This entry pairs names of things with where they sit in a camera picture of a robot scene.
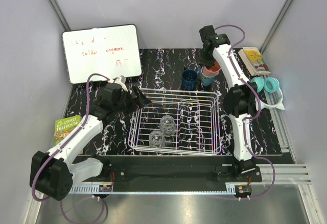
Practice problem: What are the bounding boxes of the pink plastic cup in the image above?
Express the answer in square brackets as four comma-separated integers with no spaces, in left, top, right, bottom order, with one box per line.
[202,61,221,77]

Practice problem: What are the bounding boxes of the clear glass cup front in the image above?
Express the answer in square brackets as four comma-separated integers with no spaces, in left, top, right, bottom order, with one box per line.
[149,130,166,148]

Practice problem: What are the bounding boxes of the dark blue mug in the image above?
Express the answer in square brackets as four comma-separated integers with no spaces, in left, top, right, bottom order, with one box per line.
[181,69,198,91]

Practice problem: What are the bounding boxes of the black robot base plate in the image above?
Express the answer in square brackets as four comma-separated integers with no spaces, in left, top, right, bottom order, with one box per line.
[76,154,294,193]

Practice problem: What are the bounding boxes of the green treehouse book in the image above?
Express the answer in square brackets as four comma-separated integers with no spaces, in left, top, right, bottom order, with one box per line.
[53,115,82,146]

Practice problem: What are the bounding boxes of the teal cat ear headphones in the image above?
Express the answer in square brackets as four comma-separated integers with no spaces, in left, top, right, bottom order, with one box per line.
[251,77,285,110]

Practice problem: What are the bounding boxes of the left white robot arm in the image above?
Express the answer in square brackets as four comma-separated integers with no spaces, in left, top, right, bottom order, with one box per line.
[30,84,151,202]

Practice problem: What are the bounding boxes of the yellow cover book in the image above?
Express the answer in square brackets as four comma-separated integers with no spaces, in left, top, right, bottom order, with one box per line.
[238,47,271,76]

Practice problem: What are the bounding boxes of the white slotted cable duct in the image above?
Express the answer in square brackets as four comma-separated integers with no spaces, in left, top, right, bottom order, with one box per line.
[69,184,113,194]

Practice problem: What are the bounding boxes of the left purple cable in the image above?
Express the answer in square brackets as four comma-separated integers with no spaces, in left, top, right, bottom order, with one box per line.
[30,73,114,223]

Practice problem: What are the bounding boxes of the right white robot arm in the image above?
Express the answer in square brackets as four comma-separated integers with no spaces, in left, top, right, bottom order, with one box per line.
[199,25,259,182]

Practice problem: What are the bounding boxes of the clear glass cup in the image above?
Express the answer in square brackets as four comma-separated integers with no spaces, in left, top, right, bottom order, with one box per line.
[149,130,166,148]
[159,115,176,136]

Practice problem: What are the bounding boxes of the clear glass cup rear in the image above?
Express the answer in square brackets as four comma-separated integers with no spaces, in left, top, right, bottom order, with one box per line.
[159,115,176,136]

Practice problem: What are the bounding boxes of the white wire dish rack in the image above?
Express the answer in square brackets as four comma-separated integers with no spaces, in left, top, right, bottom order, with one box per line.
[128,88,221,155]

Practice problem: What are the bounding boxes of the light blue mug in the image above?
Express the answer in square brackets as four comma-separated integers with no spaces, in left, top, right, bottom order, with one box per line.
[198,65,217,87]

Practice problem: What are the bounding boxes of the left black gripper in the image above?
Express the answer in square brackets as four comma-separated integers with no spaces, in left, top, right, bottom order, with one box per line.
[113,85,151,115]

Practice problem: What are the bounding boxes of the white whiteboard with red writing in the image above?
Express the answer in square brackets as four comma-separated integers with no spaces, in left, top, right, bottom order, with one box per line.
[62,24,142,84]

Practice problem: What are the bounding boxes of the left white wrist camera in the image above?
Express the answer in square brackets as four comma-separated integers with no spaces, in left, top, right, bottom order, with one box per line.
[108,76,128,92]

